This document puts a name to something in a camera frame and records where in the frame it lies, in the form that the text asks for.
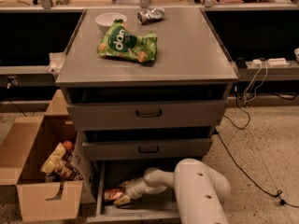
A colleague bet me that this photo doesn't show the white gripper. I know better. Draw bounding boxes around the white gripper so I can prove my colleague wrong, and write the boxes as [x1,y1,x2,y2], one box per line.
[113,177,167,206]

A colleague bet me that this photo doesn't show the red coke can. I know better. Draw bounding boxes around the red coke can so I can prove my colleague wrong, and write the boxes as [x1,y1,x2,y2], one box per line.
[103,188,124,203]

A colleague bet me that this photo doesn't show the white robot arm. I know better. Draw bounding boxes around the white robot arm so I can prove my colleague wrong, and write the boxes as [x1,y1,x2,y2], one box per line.
[113,159,231,224]

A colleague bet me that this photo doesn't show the grey bottom drawer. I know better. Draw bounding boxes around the grey bottom drawer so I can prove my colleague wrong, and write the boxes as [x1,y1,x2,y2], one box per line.
[87,158,182,224]

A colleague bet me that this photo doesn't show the grey drawer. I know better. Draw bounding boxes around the grey drawer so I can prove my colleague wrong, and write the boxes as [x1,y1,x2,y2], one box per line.
[87,158,182,224]
[67,100,226,131]
[82,138,212,161]

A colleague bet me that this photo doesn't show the grey top drawer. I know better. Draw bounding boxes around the grey top drawer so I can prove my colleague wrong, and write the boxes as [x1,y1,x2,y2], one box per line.
[67,100,226,131]

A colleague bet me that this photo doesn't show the grey middle drawer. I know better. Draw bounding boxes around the grey middle drawer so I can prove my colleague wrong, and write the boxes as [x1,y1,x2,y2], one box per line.
[82,138,212,161]

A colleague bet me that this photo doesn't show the grey drawer cabinet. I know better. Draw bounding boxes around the grey drawer cabinet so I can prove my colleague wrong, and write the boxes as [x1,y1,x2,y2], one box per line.
[55,7,239,224]

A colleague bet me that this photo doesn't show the brown snack packet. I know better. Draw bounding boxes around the brown snack packet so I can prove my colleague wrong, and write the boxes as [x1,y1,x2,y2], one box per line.
[53,152,83,181]

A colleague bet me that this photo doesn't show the orange fruit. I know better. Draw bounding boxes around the orange fruit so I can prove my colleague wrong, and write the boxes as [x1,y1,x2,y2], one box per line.
[63,141,74,151]

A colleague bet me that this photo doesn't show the yellow snack bag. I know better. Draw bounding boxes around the yellow snack bag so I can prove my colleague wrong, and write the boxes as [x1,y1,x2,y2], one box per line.
[40,143,65,174]

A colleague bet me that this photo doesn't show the open cardboard box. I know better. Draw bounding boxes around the open cardboard box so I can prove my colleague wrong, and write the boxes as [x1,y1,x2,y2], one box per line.
[0,91,96,224]

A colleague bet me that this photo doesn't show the green chip bag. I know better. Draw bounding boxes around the green chip bag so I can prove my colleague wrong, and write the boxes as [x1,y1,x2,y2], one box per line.
[96,20,158,63]

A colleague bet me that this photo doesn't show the white bowl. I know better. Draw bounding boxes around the white bowl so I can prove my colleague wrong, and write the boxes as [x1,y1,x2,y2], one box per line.
[95,12,126,34]

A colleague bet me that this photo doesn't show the crumpled silver foil bag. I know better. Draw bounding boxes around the crumpled silver foil bag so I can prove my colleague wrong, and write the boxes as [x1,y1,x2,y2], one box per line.
[137,7,165,24]

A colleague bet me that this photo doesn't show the white power strip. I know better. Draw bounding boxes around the white power strip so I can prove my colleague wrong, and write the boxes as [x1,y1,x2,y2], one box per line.
[267,58,290,67]

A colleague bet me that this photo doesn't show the black floor cable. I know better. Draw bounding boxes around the black floor cable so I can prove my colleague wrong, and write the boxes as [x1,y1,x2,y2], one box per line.
[216,93,299,209]

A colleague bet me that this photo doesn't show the white charger with cable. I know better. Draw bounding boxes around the white charger with cable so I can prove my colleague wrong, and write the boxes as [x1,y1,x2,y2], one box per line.
[242,59,268,105]

